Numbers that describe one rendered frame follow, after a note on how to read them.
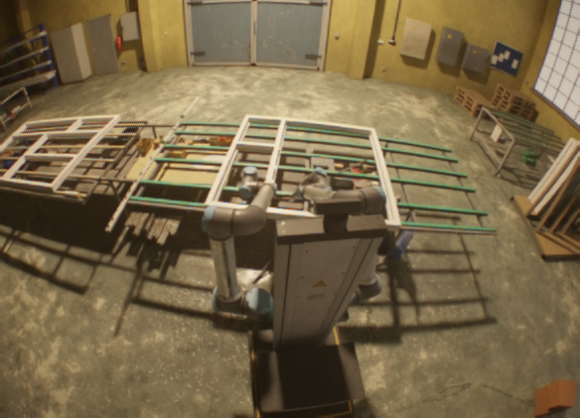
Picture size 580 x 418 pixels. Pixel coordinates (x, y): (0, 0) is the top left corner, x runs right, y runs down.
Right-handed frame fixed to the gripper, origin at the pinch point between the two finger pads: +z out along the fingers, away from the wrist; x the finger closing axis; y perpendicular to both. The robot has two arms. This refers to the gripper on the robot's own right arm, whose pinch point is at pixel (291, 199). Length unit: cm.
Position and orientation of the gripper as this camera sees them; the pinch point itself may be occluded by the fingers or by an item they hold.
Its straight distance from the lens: 208.9
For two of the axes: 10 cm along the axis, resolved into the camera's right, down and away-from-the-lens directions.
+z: -6.6, 5.9, 4.7
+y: -7.5, -5.8, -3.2
